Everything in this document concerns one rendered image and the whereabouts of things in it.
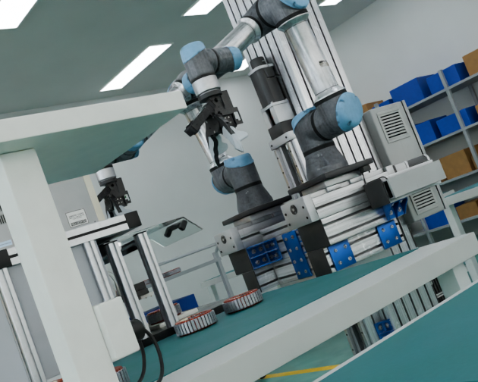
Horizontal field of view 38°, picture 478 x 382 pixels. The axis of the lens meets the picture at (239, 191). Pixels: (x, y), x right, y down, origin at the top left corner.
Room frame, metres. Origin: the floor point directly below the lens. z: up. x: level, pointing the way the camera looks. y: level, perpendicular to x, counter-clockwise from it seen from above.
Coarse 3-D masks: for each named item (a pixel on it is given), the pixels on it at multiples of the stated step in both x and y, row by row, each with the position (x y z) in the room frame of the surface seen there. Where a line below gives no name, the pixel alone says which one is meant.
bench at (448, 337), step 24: (432, 312) 0.85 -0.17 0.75; (456, 312) 0.80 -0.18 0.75; (408, 336) 0.77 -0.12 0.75; (432, 336) 0.73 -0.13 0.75; (456, 336) 0.69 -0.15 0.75; (360, 360) 0.75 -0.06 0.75; (384, 360) 0.71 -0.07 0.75; (408, 360) 0.67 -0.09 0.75; (432, 360) 0.64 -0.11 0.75; (456, 360) 0.61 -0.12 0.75
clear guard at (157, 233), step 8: (160, 224) 2.09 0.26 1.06; (168, 224) 2.20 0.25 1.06; (176, 224) 2.20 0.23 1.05; (184, 224) 2.19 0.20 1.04; (192, 224) 2.17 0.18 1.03; (136, 232) 2.03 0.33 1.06; (152, 232) 2.25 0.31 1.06; (160, 232) 2.27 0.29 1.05; (168, 232) 2.26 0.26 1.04; (176, 232) 2.25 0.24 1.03; (184, 232) 2.23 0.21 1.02; (192, 232) 2.22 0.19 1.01; (120, 240) 2.09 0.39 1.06; (128, 240) 2.22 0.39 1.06; (160, 240) 2.33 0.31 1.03; (168, 240) 2.31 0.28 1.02; (176, 240) 2.30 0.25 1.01
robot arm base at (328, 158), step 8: (328, 144) 2.33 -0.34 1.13; (304, 152) 2.36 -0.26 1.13; (312, 152) 2.33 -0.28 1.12; (320, 152) 2.32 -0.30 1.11; (328, 152) 2.32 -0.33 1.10; (336, 152) 2.33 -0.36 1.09; (312, 160) 2.33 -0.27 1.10; (320, 160) 2.32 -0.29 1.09; (328, 160) 2.31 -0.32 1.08; (336, 160) 2.31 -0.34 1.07; (344, 160) 2.34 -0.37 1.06; (312, 168) 2.33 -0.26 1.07; (320, 168) 2.31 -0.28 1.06; (328, 168) 2.30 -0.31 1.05; (336, 168) 2.31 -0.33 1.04; (312, 176) 2.33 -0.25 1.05
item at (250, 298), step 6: (240, 294) 1.96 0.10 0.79; (246, 294) 1.87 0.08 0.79; (252, 294) 1.87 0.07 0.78; (258, 294) 1.89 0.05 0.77; (228, 300) 1.88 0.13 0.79; (234, 300) 1.86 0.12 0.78; (240, 300) 1.86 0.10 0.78; (246, 300) 1.86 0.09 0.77; (252, 300) 1.87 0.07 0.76; (258, 300) 1.88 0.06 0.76; (228, 306) 1.88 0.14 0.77; (234, 306) 1.87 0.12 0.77; (240, 306) 1.86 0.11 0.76; (246, 306) 1.86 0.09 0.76; (228, 312) 1.88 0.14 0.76; (234, 312) 1.88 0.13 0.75
